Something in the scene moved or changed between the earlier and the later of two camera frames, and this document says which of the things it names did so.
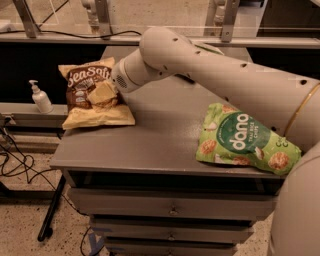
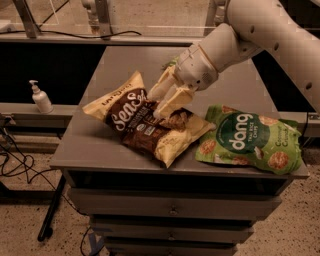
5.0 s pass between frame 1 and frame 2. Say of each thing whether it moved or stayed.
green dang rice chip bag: stayed
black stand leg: stayed
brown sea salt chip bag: moved
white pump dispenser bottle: stayed
